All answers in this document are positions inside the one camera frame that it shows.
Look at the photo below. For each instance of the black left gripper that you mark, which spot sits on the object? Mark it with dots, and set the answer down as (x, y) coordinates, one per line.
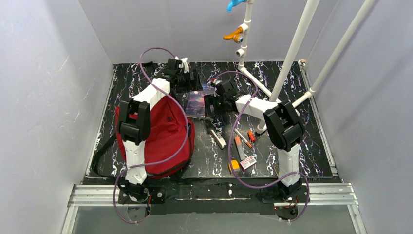
(188, 82)

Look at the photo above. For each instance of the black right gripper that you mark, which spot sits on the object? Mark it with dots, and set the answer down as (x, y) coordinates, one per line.
(211, 105)

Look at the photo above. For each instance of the purple galaxy cover book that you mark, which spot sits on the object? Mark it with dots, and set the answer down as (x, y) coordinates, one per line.
(196, 106)

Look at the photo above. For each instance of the red student backpack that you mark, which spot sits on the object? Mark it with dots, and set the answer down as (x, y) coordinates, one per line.
(168, 129)

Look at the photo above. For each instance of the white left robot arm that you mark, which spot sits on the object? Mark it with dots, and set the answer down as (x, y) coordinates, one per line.
(134, 124)

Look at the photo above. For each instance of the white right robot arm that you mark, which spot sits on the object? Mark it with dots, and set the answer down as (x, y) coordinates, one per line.
(283, 124)

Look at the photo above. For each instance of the thin orange tip pen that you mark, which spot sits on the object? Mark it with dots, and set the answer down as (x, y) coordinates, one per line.
(243, 138)

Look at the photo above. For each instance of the small orange red marker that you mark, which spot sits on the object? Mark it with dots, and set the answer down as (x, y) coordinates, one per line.
(251, 136)

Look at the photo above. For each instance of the orange pipe valve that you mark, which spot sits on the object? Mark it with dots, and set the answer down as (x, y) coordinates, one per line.
(236, 36)

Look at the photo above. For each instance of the red white eraser box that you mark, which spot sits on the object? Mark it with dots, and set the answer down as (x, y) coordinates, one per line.
(248, 162)

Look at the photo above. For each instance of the blue pipe valve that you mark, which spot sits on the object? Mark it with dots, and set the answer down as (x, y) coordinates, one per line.
(233, 3)

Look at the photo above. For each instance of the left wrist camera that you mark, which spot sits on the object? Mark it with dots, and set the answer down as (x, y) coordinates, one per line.
(184, 65)

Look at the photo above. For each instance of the white PVC pipe frame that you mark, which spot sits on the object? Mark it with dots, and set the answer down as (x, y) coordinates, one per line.
(298, 37)

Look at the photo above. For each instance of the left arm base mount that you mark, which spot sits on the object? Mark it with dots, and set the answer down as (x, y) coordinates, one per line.
(140, 197)

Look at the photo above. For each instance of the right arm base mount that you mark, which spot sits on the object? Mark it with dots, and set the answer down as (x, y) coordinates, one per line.
(285, 199)

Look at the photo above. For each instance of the aluminium front rail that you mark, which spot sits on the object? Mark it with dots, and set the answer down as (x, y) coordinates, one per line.
(319, 193)

